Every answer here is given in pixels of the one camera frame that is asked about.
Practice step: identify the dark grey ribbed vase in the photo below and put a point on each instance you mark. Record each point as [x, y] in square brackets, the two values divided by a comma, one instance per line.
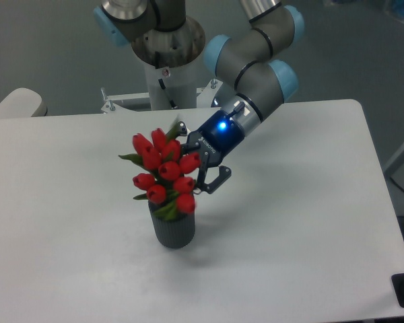
[173, 234]

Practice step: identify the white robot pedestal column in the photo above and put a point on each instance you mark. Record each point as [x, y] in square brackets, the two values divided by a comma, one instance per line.
[171, 57]

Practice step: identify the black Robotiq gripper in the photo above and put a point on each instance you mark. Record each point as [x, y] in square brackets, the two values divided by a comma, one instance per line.
[213, 140]

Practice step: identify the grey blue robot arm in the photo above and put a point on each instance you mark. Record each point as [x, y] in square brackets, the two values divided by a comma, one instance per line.
[261, 82]

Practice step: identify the beige chair back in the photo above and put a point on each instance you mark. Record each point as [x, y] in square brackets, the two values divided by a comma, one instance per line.
[22, 103]

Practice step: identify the red tulip bouquet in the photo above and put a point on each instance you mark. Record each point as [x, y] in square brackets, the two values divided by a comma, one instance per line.
[165, 179]

